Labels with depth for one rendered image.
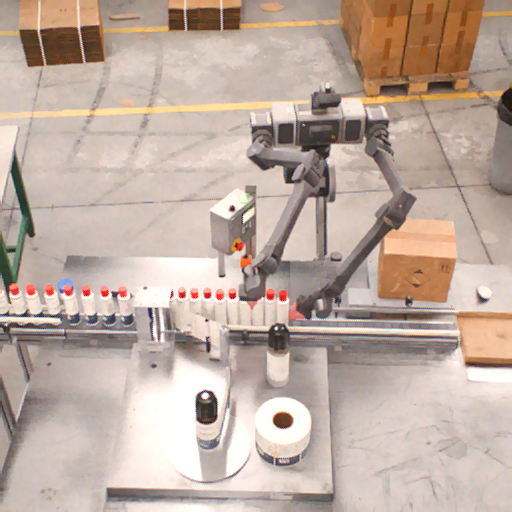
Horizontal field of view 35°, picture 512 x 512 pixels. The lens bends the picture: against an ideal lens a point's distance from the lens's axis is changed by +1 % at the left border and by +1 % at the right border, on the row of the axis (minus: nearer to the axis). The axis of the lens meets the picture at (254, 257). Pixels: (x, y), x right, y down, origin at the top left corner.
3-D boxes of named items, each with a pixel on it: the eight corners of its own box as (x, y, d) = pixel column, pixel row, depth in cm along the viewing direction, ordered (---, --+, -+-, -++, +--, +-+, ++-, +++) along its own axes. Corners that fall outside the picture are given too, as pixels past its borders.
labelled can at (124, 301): (120, 327, 343) (115, 293, 329) (122, 318, 346) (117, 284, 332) (133, 327, 342) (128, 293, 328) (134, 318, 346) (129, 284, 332)
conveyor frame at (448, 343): (65, 339, 344) (64, 331, 341) (71, 319, 352) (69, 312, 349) (457, 348, 340) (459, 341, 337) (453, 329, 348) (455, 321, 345)
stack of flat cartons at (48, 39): (26, 67, 671) (17, 31, 649) (28, 36, 710) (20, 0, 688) (105, 62, 678) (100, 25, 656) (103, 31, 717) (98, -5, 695)
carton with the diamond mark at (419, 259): (377, 297, 359) (384, 252, 341) (377, 260, 377) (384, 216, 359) (446, 303, 357) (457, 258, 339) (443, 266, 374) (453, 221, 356)
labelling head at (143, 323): (139, 350, 332) (132, 307, 315) (143, 327, 342) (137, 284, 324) (173, 351, 332) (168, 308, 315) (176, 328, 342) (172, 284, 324)
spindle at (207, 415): (195, 454, 296) (191, 405, 276) (197, 433, 302) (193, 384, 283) (220, 454, 295) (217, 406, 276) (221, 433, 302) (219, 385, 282)
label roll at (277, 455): (301, 473, 291) (303, 450, 281) (248, 459, 295) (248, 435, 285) (314, 428, 305) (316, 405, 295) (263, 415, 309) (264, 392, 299)
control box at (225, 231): (210, 247, 319) (209, 209, 306) (237, 224, 329) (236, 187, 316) (231, 257, 315) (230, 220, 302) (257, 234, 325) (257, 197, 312)
